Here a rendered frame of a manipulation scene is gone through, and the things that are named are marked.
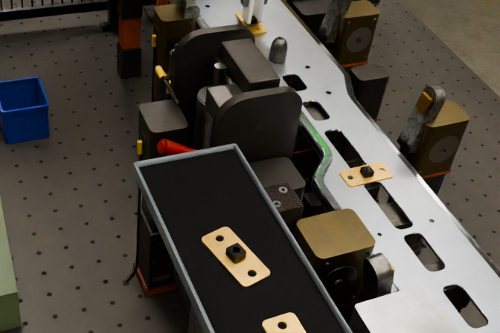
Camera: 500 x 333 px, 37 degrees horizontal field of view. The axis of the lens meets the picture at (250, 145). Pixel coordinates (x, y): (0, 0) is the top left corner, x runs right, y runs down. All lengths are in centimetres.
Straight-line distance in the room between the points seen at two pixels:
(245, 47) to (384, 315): 45
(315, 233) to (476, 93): 114
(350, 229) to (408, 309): 16
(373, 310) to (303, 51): 72
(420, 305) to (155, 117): 48
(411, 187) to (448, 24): 266
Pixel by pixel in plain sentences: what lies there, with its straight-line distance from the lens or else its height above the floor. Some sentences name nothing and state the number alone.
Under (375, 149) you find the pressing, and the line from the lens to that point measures 129.
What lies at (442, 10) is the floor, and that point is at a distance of 397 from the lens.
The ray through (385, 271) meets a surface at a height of 110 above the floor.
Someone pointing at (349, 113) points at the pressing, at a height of 100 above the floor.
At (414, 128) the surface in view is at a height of 103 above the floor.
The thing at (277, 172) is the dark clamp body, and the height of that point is 108.
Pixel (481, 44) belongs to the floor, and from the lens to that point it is 376.
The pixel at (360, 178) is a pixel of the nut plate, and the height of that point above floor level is 100.
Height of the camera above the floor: 179
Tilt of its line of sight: 40 degrees down
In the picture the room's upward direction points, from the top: 9 degrees clockwise
